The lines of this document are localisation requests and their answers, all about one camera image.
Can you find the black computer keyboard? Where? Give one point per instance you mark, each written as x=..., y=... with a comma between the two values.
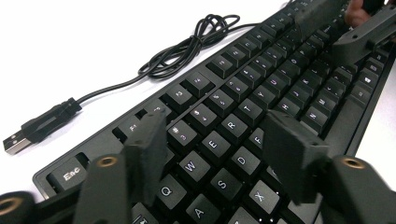
x=224, y=124

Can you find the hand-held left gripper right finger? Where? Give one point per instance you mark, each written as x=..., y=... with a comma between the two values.
x=292, y=155

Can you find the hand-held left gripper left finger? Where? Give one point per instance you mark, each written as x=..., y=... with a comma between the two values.
x=146, y=155

